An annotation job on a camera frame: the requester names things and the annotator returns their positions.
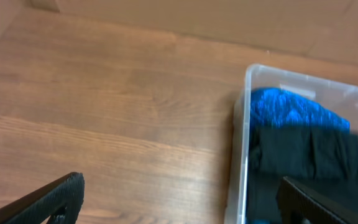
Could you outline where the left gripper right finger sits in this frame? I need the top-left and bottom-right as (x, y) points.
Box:
(276, 177), (358, 224)

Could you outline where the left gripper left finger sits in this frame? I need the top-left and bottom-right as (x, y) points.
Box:
(0, 172), (85, 224)

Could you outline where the black cloth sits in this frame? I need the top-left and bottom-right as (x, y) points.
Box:
(246, 172), (358, 223)

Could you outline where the blue sequin fabric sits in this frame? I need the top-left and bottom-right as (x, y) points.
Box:
(250, 88), (350, 132)

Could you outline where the clear plastic storage bin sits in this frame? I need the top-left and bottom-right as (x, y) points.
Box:
(224, 64), (358, 224)

